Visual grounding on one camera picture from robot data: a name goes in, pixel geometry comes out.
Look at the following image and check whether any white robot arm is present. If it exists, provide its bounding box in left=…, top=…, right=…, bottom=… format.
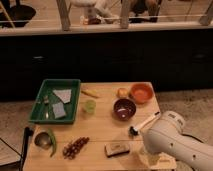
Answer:
left=142, top=111, right=213, bottom=171

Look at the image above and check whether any small green cup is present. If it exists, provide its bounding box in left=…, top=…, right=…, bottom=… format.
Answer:
left=83, top=100, right=96, bottom=114

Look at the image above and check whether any small metal cup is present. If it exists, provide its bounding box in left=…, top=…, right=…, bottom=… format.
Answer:
left=34, top=132, right=52, bottom=149

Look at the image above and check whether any clear plastic cup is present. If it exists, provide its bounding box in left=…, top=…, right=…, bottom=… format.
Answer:
left=140, top=147, right=160, bottom=166

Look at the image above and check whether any apple toy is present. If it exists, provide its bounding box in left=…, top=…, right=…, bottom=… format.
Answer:
left=117, top=88, right=128, bottom=98

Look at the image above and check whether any yellow banana toy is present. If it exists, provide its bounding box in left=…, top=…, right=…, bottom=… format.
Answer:
left=81, top=89, right=100, bottom=98

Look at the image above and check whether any dark purple bowl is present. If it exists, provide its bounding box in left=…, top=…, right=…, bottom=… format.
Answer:
left=113, top=99, right=136, bottom=121

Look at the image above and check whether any orange bowl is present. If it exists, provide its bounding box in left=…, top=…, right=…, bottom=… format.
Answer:
left=130, top=83, right=154, bottom=104

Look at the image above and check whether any grey cloth piece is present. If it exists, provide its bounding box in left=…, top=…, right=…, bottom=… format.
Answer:
left=53, top=89, right=72, bottom=104

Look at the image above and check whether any black and white brush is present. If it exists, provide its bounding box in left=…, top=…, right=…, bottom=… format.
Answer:
left=129, top=112, right=161, bottom=136

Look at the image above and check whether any blue-grey sponge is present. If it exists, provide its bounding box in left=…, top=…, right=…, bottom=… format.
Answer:
left=52, top=102, right=66, bottom=119

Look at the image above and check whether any small metal clip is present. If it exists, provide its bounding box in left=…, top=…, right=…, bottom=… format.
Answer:
left=43, top=96, right=49, bottom=104

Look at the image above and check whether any metal spoon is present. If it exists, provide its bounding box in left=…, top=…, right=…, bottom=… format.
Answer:
left=45, top=104, right=49, bottom=119

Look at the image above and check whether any green plastic tray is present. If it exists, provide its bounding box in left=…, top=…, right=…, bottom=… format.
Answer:
left=29, top=79, right=81, bottom=124

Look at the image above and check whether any brown grape bunch toy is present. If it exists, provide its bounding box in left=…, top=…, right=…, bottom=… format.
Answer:
left=62, top=137, right=90, bottom=159

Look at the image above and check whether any black clamp stand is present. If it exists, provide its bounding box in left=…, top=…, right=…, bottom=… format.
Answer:
left=19, top=127, right=33, bottom=171

